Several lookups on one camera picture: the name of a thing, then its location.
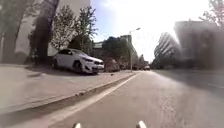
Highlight dark trees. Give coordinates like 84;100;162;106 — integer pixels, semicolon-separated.
101;36;133;68

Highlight street lamp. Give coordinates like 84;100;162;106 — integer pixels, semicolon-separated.
128;27;142;72

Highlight white car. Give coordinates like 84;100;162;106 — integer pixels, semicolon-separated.
52;48;106;75

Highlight small leafy trees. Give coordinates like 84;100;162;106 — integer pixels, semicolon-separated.
49;4;98;56

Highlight grey asphalt road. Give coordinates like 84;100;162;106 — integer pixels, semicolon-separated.
48;69;224;128

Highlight grey building with balconies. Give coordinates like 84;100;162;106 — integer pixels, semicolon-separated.
152;31;183;70

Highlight grey kerb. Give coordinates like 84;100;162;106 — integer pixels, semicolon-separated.
0;73;136;127

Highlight robot's own part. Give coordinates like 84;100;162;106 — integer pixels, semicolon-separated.
135;120;148;128
72;122;82;128

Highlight dark tree trunk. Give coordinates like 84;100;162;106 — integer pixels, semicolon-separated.
29;0;61;66
0;0;29;65

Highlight large grey building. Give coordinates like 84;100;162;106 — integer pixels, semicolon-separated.
173;20;224;70

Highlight pale building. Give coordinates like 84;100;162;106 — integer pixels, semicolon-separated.
13;0;92;58

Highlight tree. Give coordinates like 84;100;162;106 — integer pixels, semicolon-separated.
199;0;224;28

